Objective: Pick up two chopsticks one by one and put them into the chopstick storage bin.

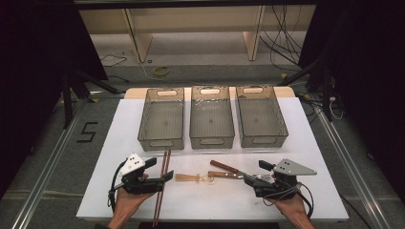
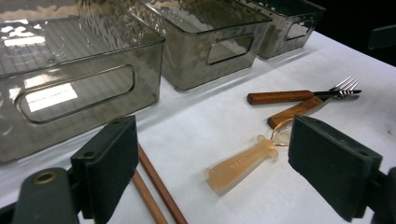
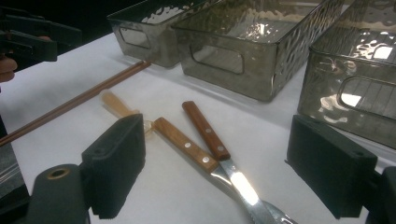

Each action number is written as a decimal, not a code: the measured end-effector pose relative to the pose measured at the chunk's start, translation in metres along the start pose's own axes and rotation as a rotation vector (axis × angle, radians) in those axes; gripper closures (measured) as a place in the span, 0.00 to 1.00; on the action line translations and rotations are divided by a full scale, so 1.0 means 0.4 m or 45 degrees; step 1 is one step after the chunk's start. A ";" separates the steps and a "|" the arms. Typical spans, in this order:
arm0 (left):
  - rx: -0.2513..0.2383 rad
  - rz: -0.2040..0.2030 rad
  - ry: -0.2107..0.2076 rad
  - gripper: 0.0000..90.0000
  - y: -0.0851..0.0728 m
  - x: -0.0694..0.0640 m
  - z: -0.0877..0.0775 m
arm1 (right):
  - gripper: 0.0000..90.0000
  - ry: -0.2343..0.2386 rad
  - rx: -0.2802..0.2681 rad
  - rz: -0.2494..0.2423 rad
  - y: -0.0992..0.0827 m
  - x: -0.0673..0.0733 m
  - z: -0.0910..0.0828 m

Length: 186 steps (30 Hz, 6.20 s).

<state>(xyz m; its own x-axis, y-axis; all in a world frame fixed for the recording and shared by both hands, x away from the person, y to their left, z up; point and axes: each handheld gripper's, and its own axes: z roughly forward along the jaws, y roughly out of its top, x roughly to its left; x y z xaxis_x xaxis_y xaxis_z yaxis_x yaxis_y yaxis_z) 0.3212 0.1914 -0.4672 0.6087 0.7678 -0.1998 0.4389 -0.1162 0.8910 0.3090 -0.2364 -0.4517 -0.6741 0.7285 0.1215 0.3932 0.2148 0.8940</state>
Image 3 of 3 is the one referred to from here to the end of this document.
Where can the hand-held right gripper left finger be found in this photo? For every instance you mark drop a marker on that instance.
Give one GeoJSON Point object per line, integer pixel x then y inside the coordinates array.
{"type": "Point", "coordinates": [118, 168]}

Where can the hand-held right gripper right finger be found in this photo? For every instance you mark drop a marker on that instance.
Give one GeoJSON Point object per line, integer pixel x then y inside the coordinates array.
{"type": "Point", "coordinates": [327, 165]}

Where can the smoky clear plastic bin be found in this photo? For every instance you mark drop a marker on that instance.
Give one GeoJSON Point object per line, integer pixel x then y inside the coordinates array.
{"type": "Point", "coordinates": [358, 124]}
{"type": "Point", "coordinates": [224, 77]}
{"type": "Point", "coordinates": [155, 40]}

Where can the brown wooden chopstick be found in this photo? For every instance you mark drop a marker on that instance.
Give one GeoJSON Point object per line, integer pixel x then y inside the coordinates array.
{"type": "Point", "coordinates": [93, 88]}
{"type": "Point", "coordinates": [93, 94]}

